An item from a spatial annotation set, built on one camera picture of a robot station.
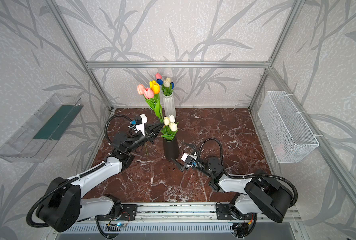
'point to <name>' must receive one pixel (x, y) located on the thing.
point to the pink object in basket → (280, 151)
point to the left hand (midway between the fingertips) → (165, 121)
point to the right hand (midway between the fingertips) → (179, 144)
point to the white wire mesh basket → (290, 137)
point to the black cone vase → (171, 149)
